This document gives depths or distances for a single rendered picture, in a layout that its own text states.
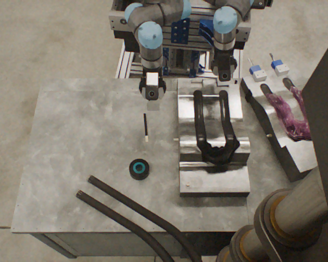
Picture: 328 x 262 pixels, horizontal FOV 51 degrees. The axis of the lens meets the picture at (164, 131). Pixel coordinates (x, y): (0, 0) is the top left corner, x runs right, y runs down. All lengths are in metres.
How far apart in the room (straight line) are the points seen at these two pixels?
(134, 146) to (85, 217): 0.34
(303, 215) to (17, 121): 2.31
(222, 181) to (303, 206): 0.86
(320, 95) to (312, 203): 0.18
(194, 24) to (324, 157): 1.49
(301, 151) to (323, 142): 1.08
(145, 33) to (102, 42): 1.80
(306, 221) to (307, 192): 0.06
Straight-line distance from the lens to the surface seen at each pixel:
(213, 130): 1.36
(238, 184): 1.34
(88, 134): 1.50
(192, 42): 1.85
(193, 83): 1.53
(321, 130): 0.33
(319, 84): 0.33
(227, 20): 1.17
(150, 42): 1.10
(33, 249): 2.25
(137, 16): 1.19
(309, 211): 0.49
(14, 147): 2.53
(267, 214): 0.59
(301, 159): 1.39
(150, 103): 1.36
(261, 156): 1.47
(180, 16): 1.24
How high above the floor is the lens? 2.09
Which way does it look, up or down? 61 degrees down
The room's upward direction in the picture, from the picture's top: straight up
